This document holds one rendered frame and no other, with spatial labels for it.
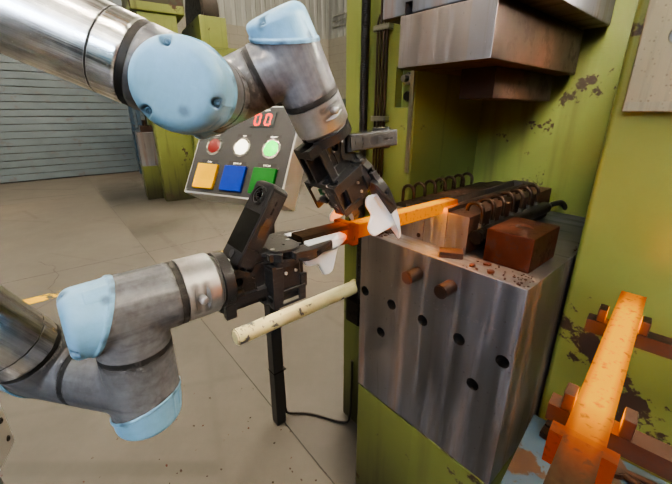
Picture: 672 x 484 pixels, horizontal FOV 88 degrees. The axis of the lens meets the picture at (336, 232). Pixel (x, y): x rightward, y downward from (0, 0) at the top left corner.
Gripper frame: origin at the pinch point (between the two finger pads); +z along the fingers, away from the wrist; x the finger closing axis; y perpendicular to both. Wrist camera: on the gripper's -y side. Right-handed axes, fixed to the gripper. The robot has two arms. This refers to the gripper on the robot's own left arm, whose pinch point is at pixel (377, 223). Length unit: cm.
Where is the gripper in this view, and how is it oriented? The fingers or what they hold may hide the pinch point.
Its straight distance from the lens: 62.2
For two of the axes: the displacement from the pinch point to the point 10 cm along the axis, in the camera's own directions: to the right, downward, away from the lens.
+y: -6.6, 6.5, -3.8
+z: 3.7, 7.2, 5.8
